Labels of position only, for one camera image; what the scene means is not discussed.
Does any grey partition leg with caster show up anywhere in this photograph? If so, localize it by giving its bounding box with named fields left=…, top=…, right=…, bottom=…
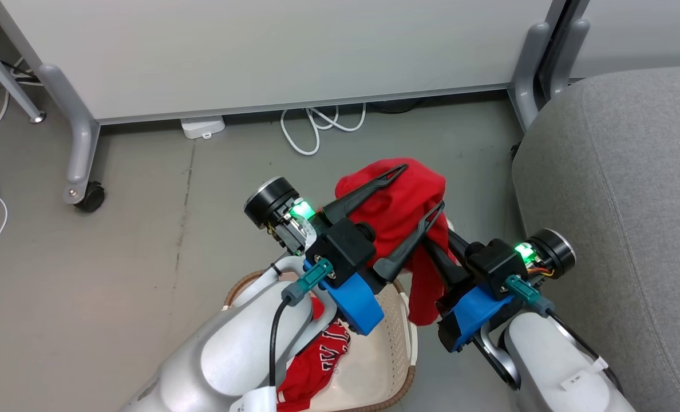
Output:
left=35, top=62, right=106, bottom=214

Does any white power adapter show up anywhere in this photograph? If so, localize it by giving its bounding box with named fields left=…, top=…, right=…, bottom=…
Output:
left=180, top=116, right=227, bottom=140

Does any grey fabric sofa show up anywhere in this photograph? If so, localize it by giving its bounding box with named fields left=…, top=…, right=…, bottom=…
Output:
left=511, top=65, right=680, bottom=412

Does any small white partition panel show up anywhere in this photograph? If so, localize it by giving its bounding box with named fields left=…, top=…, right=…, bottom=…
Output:
left=569, top=0, right=680, bottom=79

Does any bundle of black cables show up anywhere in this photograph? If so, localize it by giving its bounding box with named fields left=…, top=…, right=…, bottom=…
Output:
left=0, top=59, right=42, bottom=91

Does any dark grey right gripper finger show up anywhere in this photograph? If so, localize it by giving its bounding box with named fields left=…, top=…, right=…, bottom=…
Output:
left=447, top=229, right=479, bottom=259
left=421, top=234, right=472, bottom=299

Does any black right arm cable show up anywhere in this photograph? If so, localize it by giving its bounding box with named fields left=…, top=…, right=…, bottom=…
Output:
left=503, top=274, right=624, bottom=393

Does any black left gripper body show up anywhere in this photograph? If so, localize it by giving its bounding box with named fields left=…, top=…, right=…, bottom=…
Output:
left=244, top=176, right=378, bottom=287

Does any plain red garment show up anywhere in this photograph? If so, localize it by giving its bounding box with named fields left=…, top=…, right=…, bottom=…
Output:
left=334, top=158, right=456, bottom=326

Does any beige perforated laundry basket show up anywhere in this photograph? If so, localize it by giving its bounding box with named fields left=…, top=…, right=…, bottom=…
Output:
left=223, top=269, right=419, bottom=412

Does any red garment with white lettering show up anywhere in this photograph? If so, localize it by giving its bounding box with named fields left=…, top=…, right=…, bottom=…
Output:
left=276, top=296, right=353, bottom=412

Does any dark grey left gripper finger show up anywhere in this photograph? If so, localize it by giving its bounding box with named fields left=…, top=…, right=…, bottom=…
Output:
left=321, top=164, right=409, bottom=225
left=372, top=201, right=446, bottom=283

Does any large white partition panel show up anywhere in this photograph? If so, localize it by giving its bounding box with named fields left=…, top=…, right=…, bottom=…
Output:
left=0, top=0, right=570, bottom=125

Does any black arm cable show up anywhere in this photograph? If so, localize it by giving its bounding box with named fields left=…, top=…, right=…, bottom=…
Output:
left=503, top=274, right=624, bottom=393
left=268, top=257, right=335, bottom=391

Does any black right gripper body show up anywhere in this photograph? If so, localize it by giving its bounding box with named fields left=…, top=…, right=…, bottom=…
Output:
left=466, top=228, right=577, bottom=299

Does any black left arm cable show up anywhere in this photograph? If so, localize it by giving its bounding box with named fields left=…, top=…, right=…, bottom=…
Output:
left=268, top=257, right=335, bottom=391

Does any slanted grey metal pole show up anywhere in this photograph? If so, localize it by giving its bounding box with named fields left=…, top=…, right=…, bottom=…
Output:
left=0, top=27, right=47, bottom=124

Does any looped white cable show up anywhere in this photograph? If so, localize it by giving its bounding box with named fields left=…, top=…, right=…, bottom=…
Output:
left=279, top=103, right=367, bottom=157

